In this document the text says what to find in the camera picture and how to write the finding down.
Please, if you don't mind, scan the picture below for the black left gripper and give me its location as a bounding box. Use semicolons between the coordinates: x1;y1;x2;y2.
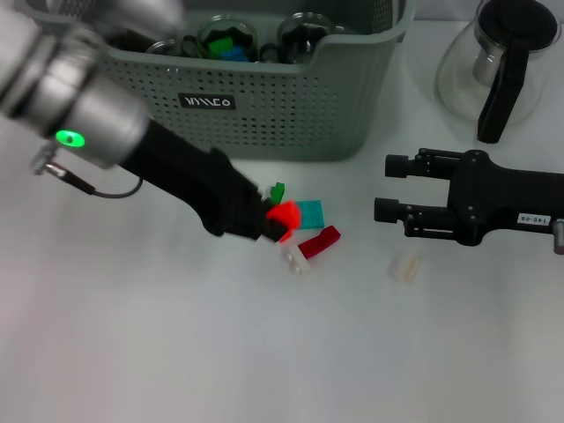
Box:
121;117;293;244

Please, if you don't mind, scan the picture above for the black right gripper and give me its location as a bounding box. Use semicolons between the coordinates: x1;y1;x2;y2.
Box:
373;148;564;248

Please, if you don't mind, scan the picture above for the orange-red sloped toy brick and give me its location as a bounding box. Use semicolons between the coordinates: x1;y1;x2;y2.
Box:
266;199;304;231

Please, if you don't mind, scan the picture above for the white toy brick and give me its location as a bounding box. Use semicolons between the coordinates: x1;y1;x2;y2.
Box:
281;244;313;277

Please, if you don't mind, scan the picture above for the pale translucent toy brick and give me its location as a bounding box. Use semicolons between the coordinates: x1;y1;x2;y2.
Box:
387;251;423;284

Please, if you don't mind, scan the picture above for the blue toy brick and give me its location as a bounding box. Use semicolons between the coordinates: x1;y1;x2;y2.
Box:
219;46;251;63

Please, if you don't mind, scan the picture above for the grey perforated storage bin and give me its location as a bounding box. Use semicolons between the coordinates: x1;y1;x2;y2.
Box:
94;0;418;162

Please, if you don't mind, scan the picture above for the teal square toy plate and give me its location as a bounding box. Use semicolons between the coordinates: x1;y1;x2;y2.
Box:
293;199;327;231

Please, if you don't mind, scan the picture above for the dark red long brick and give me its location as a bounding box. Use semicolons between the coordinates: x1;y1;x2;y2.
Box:
298;224;343;261

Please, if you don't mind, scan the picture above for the metal right gripper connector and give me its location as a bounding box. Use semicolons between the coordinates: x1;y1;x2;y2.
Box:
551;217;564;256

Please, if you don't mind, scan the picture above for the metal gripper connector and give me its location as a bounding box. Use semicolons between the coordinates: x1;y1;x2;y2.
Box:
551;217;564;256
28;147;59;177

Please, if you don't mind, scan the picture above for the metal left gripper connector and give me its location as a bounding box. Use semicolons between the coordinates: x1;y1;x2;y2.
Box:
28;147;59;177

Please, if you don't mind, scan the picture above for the glass teapot black handle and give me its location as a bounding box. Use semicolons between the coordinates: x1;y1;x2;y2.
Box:
435;0;560;145

